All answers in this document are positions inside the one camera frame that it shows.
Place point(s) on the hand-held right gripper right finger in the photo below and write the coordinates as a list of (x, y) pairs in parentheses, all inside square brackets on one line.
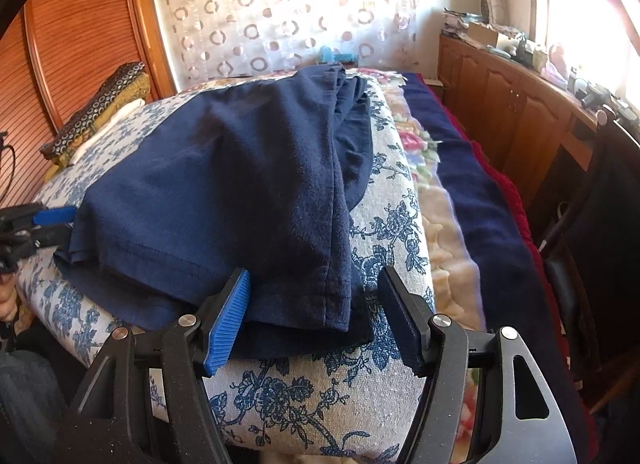
[(400, 319)]

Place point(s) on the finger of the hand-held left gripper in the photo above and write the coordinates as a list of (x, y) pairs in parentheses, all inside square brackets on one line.
[(55, 216), (47, 236)]

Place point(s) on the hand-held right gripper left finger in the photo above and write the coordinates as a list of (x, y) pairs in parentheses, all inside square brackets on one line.
[(230, 324)]

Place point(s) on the navy printed t-shirt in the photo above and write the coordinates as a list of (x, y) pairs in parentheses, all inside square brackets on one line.
[(225, 168)]

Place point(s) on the person's left hand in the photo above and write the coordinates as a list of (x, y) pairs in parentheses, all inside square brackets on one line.
[(6, 305)]

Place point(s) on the blue floral quilt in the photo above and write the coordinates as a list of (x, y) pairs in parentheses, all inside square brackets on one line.
[(310, 394)]

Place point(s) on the dark patterned folded cloth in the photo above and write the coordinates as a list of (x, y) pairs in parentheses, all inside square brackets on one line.
[(95, 103)]

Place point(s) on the navy blanket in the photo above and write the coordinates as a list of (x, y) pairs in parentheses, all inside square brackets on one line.
[(490, 204)]

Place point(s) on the yellow floral folded cloth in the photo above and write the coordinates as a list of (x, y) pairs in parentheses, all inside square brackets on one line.
[(127, 88)]

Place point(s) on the dark grey cloth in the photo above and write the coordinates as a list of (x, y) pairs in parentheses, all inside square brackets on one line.
[(30, 389)]

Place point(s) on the black chair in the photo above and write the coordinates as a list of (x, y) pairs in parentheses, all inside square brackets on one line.
[(615, 204)]

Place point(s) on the wooden cabinet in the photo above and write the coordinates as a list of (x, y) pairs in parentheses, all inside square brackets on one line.
[(500, 93)]

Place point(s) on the blue topped box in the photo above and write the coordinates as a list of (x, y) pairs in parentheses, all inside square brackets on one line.
[(330, 54)]

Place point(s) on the cardboard box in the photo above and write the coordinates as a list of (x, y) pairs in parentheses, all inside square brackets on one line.
[(482, 32)]

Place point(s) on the pink object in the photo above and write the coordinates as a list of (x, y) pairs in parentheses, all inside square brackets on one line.
[(557, 63)]

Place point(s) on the pile of papers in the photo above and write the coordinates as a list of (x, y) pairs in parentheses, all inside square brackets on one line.
[(457, 23)]

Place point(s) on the circle patterned sheer curtain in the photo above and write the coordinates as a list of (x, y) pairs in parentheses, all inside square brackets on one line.
[(280, 3)]

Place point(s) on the dark woven fan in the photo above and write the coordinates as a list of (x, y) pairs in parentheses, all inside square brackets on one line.
[(484, 6)]

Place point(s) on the window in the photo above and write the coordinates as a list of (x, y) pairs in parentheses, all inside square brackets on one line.
[(590, 3)]

